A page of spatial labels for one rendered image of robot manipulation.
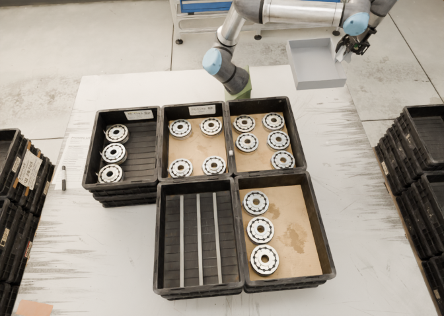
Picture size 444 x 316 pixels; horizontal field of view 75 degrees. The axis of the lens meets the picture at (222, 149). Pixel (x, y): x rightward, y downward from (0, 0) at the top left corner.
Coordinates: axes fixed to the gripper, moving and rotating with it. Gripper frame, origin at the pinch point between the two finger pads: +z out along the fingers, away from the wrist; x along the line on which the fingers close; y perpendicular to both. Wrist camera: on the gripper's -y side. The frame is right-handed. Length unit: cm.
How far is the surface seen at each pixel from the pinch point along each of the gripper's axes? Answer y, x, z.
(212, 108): 5, -49, 33
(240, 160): 31, -38, 37
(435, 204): 50, 71, 42
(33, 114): -86, -172, 163
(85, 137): 0, -109, 71
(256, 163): 34, -31, 35
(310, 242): 70, -18, 31
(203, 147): 22, -53, 41
